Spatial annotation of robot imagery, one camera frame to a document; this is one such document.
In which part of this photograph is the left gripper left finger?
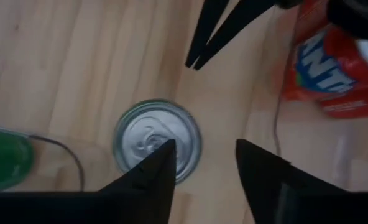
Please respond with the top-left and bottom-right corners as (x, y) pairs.
(0, 139), (177, 224)

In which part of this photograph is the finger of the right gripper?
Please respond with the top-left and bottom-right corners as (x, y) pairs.
(185, 0), (231, 68)
(193, 0), (278, 71)

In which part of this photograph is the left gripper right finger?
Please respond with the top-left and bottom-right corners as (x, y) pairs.
(235, 138), (368, 224)

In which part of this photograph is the red Fanta soda can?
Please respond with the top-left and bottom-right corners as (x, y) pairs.
(282, 24), (368, 119)
(294, 0), (331, 41)

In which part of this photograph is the clear plastic bin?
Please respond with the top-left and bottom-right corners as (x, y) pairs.
(272, 0), (368, 194)
(0, 124), (86, 193)

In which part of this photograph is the green Sprite soda can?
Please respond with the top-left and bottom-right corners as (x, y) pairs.
(0, 129), (35, 192)
(112, 98), (203, 185)

